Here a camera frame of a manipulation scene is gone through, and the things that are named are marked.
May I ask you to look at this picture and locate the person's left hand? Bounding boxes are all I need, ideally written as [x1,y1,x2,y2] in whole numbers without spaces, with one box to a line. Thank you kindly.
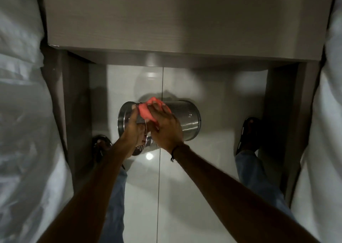
[121,108,151,156]

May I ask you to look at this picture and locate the person's right hand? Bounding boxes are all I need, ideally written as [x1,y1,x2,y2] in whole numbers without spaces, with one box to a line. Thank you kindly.
[146,102,185,154]

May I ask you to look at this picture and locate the pink cleaning cloth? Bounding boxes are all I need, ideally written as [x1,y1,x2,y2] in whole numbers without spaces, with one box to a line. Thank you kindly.
[137,97,172,125]

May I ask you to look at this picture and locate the perforated steel waste bin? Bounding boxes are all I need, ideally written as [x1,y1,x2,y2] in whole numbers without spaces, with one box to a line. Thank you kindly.
[118,99,201,157]

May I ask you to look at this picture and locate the person's left forearm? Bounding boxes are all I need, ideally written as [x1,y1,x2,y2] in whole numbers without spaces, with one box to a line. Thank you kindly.
[36,140,135,243]

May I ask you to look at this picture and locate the person's right forearm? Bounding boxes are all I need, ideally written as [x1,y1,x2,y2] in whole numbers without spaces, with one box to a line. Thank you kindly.
[172,144,322,243]

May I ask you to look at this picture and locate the black wrist band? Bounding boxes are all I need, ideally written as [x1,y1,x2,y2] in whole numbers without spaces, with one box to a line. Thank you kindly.
[170,143,191,163]

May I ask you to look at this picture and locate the person's left black sandal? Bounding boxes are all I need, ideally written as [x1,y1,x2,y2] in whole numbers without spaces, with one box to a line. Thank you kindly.
[92,135,115,169]

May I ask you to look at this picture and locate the person's black sandal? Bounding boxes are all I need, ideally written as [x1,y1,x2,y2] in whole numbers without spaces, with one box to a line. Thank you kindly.
[92,135,115,169]
[235,117,264,156]

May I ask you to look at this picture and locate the person's right black sandal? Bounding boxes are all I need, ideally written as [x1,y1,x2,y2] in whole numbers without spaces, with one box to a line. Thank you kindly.
[235,117,264,156]

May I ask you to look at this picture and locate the person's left jeans leg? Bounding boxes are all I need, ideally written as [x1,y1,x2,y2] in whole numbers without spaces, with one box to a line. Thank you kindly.
[99,168,128,243]

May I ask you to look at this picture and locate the person's jeans leg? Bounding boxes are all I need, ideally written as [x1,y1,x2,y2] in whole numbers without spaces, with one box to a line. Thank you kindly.
[235,149,296,222]
[99,168,128,243]

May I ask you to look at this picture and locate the grey wooden bedside table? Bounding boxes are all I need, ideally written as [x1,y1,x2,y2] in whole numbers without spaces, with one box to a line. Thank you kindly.
[42,0,339,207]

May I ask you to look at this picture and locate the white bedding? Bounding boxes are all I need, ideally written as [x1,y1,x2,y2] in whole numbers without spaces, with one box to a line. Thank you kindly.
[290,0,342,243]
[0,0,74,243]

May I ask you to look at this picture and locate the person's right jeans leg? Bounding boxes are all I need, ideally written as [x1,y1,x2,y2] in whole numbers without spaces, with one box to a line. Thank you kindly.
[235,149,296,222]

